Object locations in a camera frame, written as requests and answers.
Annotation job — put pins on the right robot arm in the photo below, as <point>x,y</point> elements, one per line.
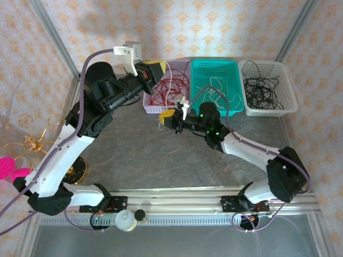
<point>246,152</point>

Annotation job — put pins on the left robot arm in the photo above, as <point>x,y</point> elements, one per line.
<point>61,158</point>

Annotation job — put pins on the lavender plastic basket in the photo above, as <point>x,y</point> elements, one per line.
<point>155,109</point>

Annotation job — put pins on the teal plastic basket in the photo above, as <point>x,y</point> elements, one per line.
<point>209,69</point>

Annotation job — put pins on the white plastic basket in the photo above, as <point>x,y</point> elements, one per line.
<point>286,91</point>

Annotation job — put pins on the black round cap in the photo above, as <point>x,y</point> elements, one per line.
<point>139,215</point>

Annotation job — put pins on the white round cap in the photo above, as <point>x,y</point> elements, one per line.
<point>125,220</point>

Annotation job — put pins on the pink fluffy ball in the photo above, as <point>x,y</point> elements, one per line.
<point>5,168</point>
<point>20,174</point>

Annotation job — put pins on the aluminium frame post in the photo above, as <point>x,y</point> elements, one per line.
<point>57,40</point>
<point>294,29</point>

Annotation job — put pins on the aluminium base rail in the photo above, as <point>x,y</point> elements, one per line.
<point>174,200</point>

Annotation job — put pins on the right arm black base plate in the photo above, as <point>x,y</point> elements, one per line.
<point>227,203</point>

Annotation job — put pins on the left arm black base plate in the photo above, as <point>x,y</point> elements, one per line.
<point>120,203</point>

